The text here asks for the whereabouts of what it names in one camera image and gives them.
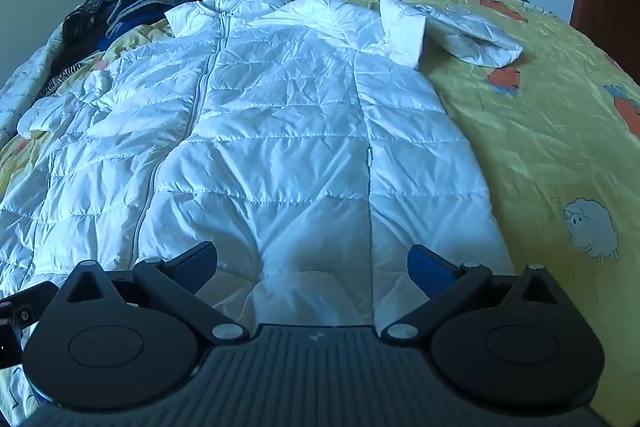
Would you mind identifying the yellow cartoon bed quilt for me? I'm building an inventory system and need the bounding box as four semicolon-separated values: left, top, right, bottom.
1;0;639;426

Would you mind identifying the white patterned blanket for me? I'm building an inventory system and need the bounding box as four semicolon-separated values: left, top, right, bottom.
0;24;63;146

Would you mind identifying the dark clothes pile on bed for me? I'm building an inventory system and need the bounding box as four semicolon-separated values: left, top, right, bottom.
62;0;196;54

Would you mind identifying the white puffer jacket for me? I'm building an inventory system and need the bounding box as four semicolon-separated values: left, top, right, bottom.
1;0;513;329

